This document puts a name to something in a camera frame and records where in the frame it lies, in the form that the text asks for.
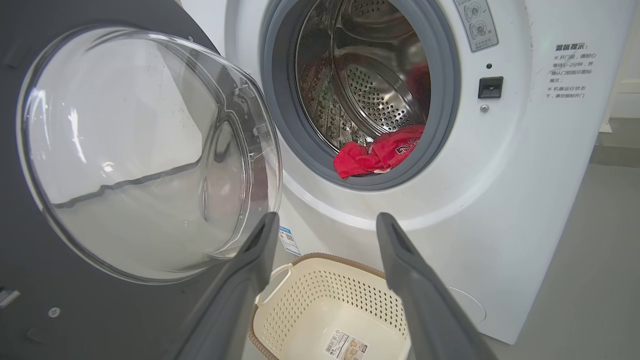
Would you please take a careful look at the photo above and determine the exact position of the red mesh printed garment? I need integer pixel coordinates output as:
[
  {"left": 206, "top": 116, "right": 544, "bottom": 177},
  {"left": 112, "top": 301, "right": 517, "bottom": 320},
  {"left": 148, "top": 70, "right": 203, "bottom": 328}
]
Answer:
[{"left": 367, "top": 124, "right": 426, "bottom": 173}]

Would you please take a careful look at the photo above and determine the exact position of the plain red garment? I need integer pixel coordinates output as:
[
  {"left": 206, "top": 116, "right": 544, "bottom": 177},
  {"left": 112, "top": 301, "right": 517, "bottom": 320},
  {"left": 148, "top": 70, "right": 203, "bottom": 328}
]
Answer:
[{"left": 333, "top": 141, "right": 381, "bottom": 180}]

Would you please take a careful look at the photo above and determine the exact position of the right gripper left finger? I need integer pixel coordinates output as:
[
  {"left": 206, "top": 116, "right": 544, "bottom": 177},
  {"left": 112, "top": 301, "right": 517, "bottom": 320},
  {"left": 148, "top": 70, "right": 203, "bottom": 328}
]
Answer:
[{"left": 172, "top": 212, "right": 281, "bottom": 360}]

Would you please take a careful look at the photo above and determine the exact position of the white front-load washing machine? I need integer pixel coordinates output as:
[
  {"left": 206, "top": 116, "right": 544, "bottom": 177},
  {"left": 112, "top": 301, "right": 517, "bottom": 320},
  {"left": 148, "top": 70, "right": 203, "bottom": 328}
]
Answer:
[{"left": 180, "top": 0, "right": 640, "bottom": 346}]

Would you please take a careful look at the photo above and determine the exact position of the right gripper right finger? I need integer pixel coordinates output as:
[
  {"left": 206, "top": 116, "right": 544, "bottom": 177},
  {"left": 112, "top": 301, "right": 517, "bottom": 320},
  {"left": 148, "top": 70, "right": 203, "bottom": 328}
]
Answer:
[{"left": 376, "top": 212, "right": 498, "bottom": 360}]

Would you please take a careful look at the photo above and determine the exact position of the cream perforated laundry basket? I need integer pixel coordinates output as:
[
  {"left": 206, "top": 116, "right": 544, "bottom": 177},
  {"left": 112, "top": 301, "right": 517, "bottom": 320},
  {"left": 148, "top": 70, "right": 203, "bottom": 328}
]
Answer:
[{"left": 248, "top": 252, "right": 412, "bottom": 360}]

